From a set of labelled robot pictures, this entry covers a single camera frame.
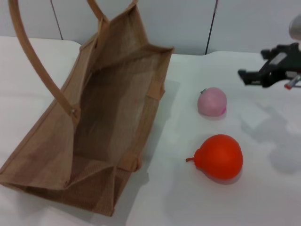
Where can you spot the brown jute handbag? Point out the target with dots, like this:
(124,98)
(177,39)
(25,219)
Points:
(105,113)

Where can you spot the pink peach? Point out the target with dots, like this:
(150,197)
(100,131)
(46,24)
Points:
(212,101)

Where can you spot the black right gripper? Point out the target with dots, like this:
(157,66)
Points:
(282,66)

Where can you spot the orange fruit with stem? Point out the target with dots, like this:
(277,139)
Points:
(221,157)

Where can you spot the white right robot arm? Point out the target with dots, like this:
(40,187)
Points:
(295,27)

